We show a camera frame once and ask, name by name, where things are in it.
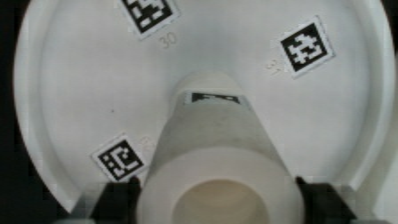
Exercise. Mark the white round table top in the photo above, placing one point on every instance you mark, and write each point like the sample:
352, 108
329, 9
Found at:
109, 50

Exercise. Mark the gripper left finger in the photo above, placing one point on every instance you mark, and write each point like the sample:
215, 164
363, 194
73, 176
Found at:
107, 207

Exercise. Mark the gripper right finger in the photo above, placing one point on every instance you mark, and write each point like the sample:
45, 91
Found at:
336, 205

